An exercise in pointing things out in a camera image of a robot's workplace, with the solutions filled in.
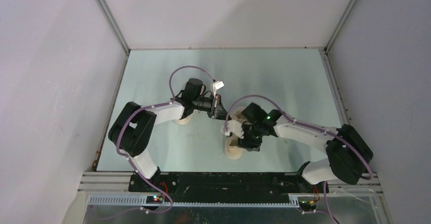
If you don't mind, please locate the beige sneaker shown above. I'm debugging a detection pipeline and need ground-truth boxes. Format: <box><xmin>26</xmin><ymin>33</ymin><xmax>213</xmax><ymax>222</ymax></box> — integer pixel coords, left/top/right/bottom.
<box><xmin>174</xmin><ymin>112</ymin><xmax>194</xmax><ymax>125</ymax></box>
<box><xmin>224</xmin><ymin>106</ymin><xmax>247</xmax><ymax>160</ymax></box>

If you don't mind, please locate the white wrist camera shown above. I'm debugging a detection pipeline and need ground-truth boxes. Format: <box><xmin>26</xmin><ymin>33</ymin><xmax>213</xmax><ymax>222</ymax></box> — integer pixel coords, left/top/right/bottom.
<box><xmin>222</xmin><ymin>120</ymin><xmax>244</xmax><ymax>139</ymax></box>
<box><xmin>211</xmin><ymin>81</ymin><xmax>225</xmax><ymax>96</ymax></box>

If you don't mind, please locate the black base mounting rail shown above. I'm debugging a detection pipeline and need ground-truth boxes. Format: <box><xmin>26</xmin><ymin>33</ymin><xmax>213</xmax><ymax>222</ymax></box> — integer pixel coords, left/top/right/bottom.
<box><xmin>128</xmin><ymin>172</ymin><xmax>328</xmax><ymax>204</ymax></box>

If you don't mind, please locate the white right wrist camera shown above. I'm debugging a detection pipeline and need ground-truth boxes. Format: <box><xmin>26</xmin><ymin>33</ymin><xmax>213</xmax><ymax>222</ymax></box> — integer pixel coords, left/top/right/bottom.
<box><xmin>222</xmin><ymin>120</ymin><xmax>244</xmax><ymax>139</ymax></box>

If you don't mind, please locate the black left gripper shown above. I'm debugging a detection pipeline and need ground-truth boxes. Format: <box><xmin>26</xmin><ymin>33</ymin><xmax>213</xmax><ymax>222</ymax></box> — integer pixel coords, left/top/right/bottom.
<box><xmin>192</xmin><ymin>93</ymin><xmax>230</xmax><ymax>120</ymax></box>

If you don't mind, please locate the aluminium frame rail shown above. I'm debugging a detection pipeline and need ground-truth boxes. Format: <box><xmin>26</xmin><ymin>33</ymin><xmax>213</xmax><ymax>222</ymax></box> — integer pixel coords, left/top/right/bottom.
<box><xmin>78</xmin><ymin>172</ymin><xmax>383</xmax><ymax>209</ymax></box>

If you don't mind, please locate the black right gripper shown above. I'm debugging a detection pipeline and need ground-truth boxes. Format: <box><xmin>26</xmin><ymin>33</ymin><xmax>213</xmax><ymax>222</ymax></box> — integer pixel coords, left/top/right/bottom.
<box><xmin>237</xmin><ymin>121</ymin><xmax>264</xmax><ymax>151</ymax></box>

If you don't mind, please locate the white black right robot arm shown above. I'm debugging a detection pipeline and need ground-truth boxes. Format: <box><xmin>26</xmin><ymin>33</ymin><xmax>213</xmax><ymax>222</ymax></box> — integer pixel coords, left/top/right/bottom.
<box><xmin>228</xmin><ymin>103</ymin><xmax>374</xmax><ymax>193</ymax></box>

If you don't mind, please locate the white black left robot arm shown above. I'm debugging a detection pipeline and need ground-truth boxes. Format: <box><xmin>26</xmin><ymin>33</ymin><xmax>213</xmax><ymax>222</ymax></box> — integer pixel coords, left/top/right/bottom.
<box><xmin>108</xmin><ymin>78</ymin><xmax>228</xmax><ymax>192</ymax></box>

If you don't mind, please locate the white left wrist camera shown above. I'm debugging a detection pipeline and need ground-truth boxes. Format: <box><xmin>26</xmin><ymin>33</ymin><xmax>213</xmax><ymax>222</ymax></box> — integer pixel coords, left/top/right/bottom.
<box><xmin>211</xmin><ymin>81</ymin><xmax>225</xmax><ymax>96</ymax></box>

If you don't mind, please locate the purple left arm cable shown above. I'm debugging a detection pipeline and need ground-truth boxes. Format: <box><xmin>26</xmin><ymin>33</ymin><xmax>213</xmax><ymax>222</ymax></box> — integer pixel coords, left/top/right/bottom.
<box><xmin>85</xmin><ymin>65</ymin><xmax>216</xmax><ymax>221</ymax></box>

